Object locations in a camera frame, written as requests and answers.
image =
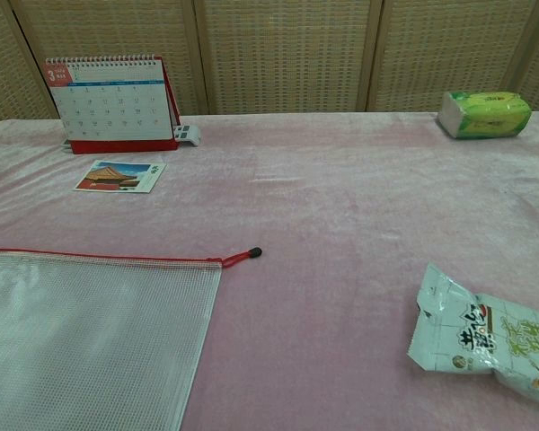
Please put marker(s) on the palace photo postcard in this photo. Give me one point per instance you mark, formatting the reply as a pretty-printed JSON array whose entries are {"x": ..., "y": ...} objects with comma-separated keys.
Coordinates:
[{"x": 117, "y": 177}]

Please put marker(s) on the red desk calendar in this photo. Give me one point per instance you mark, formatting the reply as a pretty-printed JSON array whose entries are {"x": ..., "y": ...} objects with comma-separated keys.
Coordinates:
[{"x": 112, "y": 112}]

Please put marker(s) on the pale green snack bag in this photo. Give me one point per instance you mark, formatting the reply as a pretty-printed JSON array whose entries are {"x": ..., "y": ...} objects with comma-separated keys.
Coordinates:
[{"x": 489, "y": 332}]

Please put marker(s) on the small white plastic device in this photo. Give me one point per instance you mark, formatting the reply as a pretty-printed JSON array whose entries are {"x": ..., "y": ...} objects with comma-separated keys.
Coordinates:
[{"x": 186, "y": 134}]

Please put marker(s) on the white mesh zipper pouch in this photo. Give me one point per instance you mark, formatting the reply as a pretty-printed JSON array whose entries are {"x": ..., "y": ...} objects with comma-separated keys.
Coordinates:
[{"x": 94, "y": 341}]

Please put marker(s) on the green tissue pack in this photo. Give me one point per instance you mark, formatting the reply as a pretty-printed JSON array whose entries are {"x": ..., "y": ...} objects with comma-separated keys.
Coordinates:
[{"x": 485, "y": 114}]

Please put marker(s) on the pink tablecloth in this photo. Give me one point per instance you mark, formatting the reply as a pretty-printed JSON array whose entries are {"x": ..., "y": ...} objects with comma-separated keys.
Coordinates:
[{"x": 323, "y": 251}]

